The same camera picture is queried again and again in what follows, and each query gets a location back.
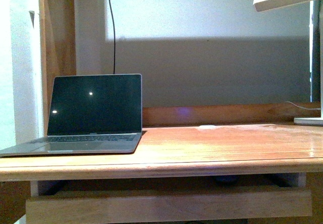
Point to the grey open laptop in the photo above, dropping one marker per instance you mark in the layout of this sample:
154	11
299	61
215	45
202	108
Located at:
95	114

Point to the wooden pull-out keyboard tray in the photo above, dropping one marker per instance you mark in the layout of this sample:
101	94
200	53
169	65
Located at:
124	206

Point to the white desk lamp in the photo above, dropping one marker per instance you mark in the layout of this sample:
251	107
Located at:
265	5

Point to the wooden desk frame post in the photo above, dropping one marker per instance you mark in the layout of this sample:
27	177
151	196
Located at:
57	46

